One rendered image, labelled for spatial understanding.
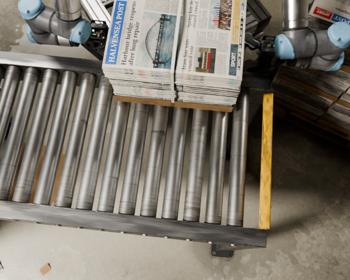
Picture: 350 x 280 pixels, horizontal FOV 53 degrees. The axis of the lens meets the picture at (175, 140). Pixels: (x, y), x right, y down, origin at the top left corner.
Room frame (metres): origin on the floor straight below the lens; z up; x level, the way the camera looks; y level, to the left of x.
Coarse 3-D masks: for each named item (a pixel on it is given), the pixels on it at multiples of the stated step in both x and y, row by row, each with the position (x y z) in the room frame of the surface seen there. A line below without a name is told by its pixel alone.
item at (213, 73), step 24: (192, 0) 0.68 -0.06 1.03; (216, 0) 0.68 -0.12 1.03; (240, 0) 0.68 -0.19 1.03; (192, 24) 0.60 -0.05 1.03; (216, 24) 0.60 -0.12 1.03; (240, 24) 0.60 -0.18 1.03; (192, 48) 0.53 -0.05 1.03; (216, 48) 0.52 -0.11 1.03; (240, 48) 0.52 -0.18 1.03; (192, 72) 0.45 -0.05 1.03; (216, 72) 0.45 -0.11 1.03; (240, 72) 0.45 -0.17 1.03; (192, 96) 0.45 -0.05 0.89; (216, 96) 0.44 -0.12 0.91
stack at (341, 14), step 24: (336, 0) 0.84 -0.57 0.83; (312, 24) 0.78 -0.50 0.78; (288, 72) 0.77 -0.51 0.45; (312, 72) 0.73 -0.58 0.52; (336, 72) 0.69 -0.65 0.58; (288, 96) 0.74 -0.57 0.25; (312, 96) 0.70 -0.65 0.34; (336, 96) 0.66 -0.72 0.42; (288, 120) 0.71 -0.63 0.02; (312, 120) 0.67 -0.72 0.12; (336, 120) 0.62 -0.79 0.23
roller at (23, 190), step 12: (48, 72) 0.59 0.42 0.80; (48, 84) 0.55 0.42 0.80; (48, 96) 0.51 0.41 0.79; (36, 108) 0.46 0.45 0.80; (48, 108) 0.47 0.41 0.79; (36, 120) 0.42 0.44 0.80; (48, 120) 0.43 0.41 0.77; (36, 132) 0.38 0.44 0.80; (36, 144) 0.34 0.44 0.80; (24, 156) 0.30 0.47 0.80; (36, 156) 0.30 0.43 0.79; (24, 168) 0.26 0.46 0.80; (36, 168) 0.27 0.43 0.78; (24, 180) 0.23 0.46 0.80; (24, 192) 0.19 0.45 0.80
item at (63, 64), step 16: (0, 64) 0.63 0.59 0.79; (16, 64) 0.62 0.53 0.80; (32, 64) 0.62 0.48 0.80; (48, 64) 0.62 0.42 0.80; (64, 64) 0.62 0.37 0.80; (80, 64) 0.62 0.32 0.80; (96, 64) 0.62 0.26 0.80; (80, 80) 0.60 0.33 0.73; (256, 80) 0.55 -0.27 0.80; (256, 96) 0.52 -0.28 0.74
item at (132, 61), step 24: (120, 0) 0.68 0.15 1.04; (144, 0) 0.68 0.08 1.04; (168, 0) 0.69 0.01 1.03; (120, 24) 0.60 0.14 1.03; (144, 24) 0.60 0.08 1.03; (120, 48) 0.53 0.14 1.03; (144, 48) 0.53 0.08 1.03; (120, 72) 0.47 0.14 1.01; (144, 72) 0.46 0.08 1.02; (144, 96) 0.47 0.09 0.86
